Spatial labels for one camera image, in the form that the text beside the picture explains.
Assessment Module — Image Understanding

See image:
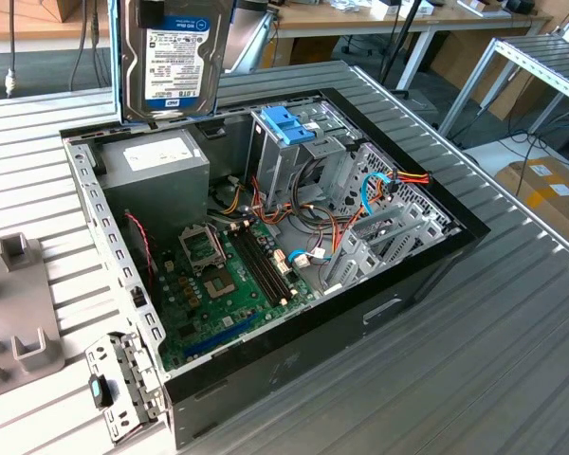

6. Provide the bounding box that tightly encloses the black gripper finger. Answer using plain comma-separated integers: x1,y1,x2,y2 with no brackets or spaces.
139,0,160,27

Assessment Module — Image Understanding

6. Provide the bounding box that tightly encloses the metal slat table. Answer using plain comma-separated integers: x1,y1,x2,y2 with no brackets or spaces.
438,35,569,138

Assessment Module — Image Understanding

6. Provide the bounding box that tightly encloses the black cable with inline plug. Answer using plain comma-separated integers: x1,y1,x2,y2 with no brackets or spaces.
68,0,103,91

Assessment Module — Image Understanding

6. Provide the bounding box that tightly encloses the cardboard box with labels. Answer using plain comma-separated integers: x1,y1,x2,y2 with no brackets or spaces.
495,156,569,260

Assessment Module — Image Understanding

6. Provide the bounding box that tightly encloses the black teal latch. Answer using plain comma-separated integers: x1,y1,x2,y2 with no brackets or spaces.
88,373,115,409

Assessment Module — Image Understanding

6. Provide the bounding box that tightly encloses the small brown cardboard box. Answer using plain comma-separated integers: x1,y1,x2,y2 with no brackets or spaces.
265,36,340,70

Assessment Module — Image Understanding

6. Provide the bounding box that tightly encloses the black open PC case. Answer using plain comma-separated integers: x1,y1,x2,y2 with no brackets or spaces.
59,87,492,451

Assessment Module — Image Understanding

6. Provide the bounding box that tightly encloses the grey metal disk bay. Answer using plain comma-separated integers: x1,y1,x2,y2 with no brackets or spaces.
321,203,450,298

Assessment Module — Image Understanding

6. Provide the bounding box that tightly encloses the blue expansion slot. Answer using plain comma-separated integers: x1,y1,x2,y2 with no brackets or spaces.
183,310,260,359

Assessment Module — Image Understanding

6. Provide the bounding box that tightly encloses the black RAM slot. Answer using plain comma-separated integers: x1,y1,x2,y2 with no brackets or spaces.
227,228,282,308
240,226,296,300

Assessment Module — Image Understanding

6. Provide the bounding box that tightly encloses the blue data wire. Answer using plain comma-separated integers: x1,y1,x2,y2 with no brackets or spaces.
286,172,394,269

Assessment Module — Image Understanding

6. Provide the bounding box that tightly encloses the red black twisted wire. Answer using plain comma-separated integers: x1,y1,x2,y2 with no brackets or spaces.
124,211,156,290

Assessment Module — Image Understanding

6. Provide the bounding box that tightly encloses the green motherboard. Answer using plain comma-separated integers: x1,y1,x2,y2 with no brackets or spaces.
154,220,317,373

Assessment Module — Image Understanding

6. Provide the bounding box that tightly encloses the blue plastic drive latch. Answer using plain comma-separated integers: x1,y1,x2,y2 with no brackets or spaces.
260,106,328,147

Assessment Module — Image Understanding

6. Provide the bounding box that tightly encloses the red yellow power wire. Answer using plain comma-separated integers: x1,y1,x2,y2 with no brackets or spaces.
386,168,433,194

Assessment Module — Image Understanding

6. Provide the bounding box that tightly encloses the orange black wire bundle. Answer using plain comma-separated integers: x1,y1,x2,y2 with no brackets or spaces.
250,174,361,260

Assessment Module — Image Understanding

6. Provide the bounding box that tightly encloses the CPU socket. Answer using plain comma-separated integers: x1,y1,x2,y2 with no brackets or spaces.
202,270,241,300

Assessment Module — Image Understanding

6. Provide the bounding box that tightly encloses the black cable with silver sleeve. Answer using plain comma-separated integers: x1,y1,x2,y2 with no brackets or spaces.
5,0,19,99

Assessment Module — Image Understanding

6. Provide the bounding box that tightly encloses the hard disk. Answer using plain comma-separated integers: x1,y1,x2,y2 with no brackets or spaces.
108,0,233,125

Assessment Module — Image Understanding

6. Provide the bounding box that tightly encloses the long wooden desk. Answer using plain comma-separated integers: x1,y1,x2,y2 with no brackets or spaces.
0,0,554,56

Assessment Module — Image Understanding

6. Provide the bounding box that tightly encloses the grey parts rack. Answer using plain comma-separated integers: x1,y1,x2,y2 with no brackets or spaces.
0,231,67,404

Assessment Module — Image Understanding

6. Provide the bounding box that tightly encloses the silver hinged slot bracket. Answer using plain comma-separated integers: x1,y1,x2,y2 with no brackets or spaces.
83,329,165,445

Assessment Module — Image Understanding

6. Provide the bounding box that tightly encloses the silver metal drive cage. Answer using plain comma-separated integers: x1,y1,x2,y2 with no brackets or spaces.
244,99,366,214

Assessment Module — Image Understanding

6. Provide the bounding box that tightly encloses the metal socket cover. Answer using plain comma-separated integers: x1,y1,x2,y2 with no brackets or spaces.
177,226,228,275

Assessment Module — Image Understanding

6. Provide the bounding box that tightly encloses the yellow black wire bundle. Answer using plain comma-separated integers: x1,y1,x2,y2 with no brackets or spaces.
211,175,248,217

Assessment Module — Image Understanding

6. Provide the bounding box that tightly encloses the grey power supply unit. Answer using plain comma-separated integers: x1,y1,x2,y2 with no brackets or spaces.
97,128,211,238

